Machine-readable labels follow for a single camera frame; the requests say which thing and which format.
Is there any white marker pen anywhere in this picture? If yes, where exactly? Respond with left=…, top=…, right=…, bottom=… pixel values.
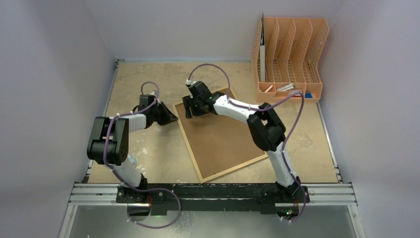
left=276, top=83, right=295, bottom=92

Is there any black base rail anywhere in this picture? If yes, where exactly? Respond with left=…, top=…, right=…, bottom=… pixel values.
left=68, top=183, right=357, bottom=216

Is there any red white small box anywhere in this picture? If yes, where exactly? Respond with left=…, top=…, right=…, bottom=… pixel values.
left=289, top=89, right=304, bottom=97

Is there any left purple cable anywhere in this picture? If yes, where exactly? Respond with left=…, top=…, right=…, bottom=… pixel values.
left=103, top=81, right=182, bottom=230

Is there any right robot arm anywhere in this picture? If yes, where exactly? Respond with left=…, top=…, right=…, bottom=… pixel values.
left=182, top=79, right=300, bottom=202

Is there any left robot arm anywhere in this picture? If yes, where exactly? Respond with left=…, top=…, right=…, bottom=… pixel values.
left=87, top=94, right=178, bottom=203

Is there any blue white tape dispenser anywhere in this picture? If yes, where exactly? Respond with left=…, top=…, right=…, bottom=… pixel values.
left=128, top=156, right=136, bottom=166

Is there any white folder in organizer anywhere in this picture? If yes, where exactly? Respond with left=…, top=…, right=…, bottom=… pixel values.
left=259, top=12, right=266, bottom=83

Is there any wooden picture frame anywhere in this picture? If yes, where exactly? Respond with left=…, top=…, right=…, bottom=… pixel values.
left=172, top=86, right=269, bottom=184

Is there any orange desk file organizer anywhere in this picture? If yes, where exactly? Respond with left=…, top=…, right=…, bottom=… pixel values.
left=251, top=17, right=329, bottom=103

